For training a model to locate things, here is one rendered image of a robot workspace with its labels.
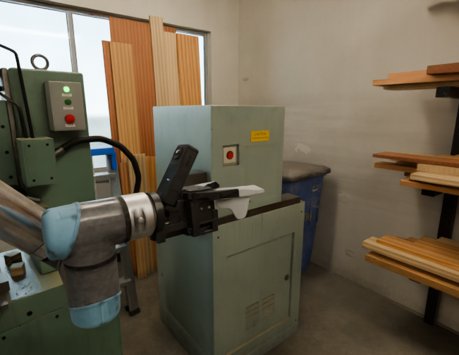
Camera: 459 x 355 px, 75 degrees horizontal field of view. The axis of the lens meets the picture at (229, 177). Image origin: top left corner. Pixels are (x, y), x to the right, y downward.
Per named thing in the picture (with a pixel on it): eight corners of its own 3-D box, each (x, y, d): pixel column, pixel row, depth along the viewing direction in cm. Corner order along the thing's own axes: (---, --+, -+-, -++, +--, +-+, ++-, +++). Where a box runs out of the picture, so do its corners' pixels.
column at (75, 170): (28, 255, 125) (-1, 72, 109) (84, 239, 139) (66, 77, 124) (40, 276, 108) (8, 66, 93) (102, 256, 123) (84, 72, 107)
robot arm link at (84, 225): (44, 255, 46) (37, 201, 44) (118, 237, 52) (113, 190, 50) (51, 277, 40) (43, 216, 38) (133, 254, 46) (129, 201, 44)
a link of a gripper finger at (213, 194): (238, 195, 57) (192, 198, 57) (237, 186, 56) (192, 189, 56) (239, 199, 52) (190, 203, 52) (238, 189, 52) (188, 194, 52)
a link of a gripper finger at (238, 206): (265, 215, 57) (217, 218, 57) (263, 184, 56) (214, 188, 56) (267, 218, 54) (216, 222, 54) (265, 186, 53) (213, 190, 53)
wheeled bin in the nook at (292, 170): (230, 266, 271) (230, 161, 250) (270, 249, 306) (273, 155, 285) (285, 300, 224) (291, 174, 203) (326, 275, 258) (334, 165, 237)
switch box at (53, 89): (49, 130, 103) (43, 82, 100) (80, 129, 110) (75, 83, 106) (54, 131, 99) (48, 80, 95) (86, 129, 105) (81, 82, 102)
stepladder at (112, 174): (96, 319, 205) (72, 147, 189) (132, 304, 221) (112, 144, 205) (104, 330, 193) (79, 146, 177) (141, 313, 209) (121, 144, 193)
